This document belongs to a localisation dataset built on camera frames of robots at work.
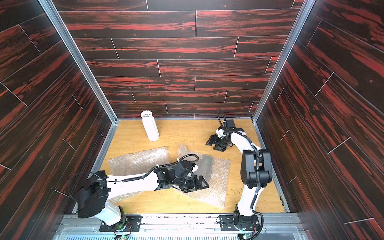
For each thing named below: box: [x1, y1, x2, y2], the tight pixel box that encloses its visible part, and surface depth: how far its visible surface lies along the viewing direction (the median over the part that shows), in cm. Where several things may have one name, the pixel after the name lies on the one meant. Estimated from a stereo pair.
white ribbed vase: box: [140, 110, 160, 142], surface depth 98 cm
